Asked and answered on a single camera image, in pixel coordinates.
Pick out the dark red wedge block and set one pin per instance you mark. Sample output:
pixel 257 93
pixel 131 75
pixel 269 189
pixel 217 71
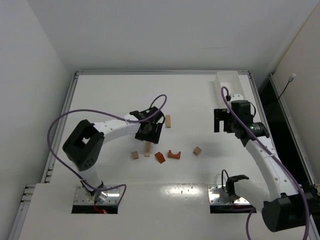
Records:
pixel 160 157

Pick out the light pentagon wood block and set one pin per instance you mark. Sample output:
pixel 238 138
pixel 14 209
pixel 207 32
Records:
pixel 197 151

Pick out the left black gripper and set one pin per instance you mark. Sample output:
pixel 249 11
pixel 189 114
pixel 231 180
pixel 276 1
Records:
pixel 149 135

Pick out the metal base plate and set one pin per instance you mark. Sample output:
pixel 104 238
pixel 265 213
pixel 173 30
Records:
pixel 217 197
pixel 104 198

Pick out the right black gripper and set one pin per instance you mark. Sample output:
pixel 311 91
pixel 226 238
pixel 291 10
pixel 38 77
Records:
pixel 227 120

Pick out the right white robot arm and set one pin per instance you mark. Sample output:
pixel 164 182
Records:
pixel 284 206

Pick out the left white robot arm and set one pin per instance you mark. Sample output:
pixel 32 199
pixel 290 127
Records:
pixel 84 144

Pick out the dark red arch block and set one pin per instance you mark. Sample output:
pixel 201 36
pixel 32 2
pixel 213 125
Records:
pixel 174 155

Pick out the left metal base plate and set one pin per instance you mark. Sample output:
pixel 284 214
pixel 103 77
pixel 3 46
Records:
pixel 104 198

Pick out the white perforated box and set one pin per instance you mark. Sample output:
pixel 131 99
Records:
pixel 231 80

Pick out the light long wood block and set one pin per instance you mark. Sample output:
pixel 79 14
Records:
pixel 147 149

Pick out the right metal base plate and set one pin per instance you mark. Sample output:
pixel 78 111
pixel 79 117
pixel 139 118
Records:
pixel 217 197

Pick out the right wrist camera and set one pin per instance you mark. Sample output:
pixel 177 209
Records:
pixel 242 108

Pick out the light wood cube block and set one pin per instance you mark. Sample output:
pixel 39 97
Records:
pixel 135 155

